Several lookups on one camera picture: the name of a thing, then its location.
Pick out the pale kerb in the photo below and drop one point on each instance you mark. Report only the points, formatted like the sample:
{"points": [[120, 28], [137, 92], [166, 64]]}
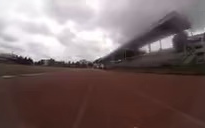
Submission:
{"points": [[10, 76]]}

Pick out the small dark tree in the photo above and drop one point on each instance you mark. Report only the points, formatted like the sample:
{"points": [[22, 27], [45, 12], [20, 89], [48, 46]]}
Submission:
{"points": [[179, 41]]}

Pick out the grandstand with sloped roof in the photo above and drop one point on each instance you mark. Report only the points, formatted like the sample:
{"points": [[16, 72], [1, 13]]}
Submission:
{"points": [[150, 55]]}

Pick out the grey multi-storey building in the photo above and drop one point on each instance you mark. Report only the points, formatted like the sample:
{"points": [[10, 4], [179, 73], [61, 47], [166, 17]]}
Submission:
{"points": [[196, 48]]}

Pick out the grass strip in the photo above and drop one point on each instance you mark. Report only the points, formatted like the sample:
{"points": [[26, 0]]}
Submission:
{"points": [[170, 69]]}

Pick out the grass field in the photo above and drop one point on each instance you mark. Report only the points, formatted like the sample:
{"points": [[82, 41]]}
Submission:
{"points": [[26, 69]]}

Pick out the row of distant trees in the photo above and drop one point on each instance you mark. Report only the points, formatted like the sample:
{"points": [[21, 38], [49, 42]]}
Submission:
{"points": [[56, 62]]}

